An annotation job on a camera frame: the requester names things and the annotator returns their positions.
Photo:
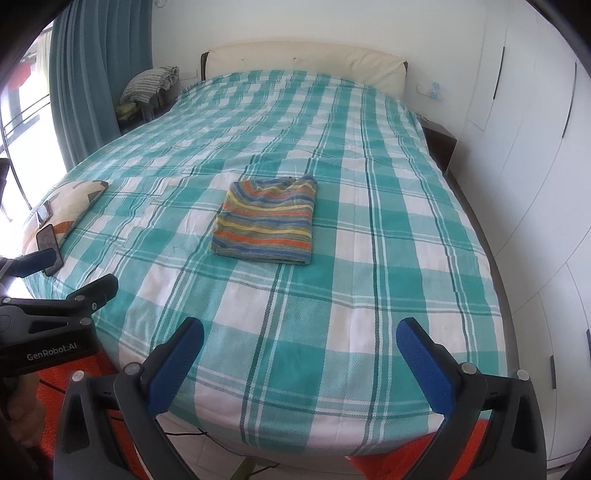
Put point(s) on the cream padded headboard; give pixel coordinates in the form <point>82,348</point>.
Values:
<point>300,60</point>

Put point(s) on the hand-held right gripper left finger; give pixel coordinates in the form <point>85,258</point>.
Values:
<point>178,364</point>

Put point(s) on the grey checked folded cloth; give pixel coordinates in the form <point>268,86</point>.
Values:
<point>147,85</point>

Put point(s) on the teal checked blanket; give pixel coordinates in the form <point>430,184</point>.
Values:
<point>323,300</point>

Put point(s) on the dark wooden nightstand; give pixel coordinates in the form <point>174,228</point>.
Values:
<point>441,145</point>

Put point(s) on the red rug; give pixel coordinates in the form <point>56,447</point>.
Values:
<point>383,466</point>

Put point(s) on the white wall socket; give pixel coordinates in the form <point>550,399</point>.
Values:
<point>429,90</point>

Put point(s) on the small black phone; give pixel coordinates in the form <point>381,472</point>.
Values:
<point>43,213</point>

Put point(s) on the striped knitted sweater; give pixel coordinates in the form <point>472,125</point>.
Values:
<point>263,221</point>

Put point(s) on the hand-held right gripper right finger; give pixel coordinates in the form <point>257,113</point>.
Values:
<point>422,364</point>

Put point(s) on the teal curtain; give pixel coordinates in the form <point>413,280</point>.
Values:
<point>92,69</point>

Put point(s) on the dark bedside stand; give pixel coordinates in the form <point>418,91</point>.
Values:
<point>154,115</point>

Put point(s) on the white wardrobe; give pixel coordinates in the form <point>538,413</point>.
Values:
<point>531,184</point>

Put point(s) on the patterned cream pillow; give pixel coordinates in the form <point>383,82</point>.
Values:
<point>69,198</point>

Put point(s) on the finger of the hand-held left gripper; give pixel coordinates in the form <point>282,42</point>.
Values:
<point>32,263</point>
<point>99,288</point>

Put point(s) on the person's left hand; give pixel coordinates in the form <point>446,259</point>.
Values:
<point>27,410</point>

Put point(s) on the black smartphone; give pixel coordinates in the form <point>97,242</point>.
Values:
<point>48,237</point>

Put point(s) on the green folded cloth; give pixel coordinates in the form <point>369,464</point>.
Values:
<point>125,110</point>

